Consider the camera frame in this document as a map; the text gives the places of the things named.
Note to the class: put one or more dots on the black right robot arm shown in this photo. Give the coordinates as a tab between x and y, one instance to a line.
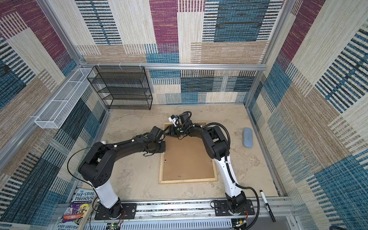
217	142

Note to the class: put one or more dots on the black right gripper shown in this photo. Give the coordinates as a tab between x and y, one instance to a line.
171	129

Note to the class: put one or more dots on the colourful treehouse book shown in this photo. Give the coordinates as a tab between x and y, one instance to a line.
76	211

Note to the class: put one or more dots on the light wooden picture frame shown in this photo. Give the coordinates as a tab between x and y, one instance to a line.
187	181

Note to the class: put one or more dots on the white wire mesh basket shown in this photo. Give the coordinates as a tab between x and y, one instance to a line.
59	108

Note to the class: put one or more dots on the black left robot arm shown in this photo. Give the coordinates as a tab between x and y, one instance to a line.
101	161

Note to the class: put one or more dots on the black wire shelf rack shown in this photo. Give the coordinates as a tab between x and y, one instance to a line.
125	87

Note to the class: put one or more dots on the black marker pen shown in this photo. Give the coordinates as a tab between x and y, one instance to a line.
269	210

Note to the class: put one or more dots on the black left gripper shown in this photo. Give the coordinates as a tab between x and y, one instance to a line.
163	144

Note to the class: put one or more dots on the brown frame backing board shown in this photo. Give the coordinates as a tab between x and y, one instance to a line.
187	161

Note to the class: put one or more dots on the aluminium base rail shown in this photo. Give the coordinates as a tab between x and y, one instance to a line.
198	214

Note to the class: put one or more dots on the grey blue oval case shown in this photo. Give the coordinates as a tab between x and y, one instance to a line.
247	137

